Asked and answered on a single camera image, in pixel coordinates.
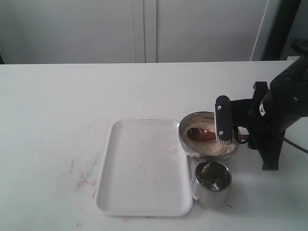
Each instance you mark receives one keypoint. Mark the black vertical post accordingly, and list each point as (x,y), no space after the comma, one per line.
(280,29)

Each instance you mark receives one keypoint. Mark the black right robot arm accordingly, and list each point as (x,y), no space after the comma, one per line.
(289,92)

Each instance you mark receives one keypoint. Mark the white plastic tray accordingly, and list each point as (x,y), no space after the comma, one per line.
(145,171)

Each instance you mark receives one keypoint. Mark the stainless steel cup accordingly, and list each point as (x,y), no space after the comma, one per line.
(211,184)

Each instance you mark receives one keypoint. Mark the white cabinet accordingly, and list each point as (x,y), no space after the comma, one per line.
(134,31)

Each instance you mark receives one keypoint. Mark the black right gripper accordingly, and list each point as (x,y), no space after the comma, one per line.
(250,121)

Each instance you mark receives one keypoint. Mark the brown wooden spoon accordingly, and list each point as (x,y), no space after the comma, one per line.
(200,134)

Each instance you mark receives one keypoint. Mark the steel bowl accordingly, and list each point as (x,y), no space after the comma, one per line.
(200,117)

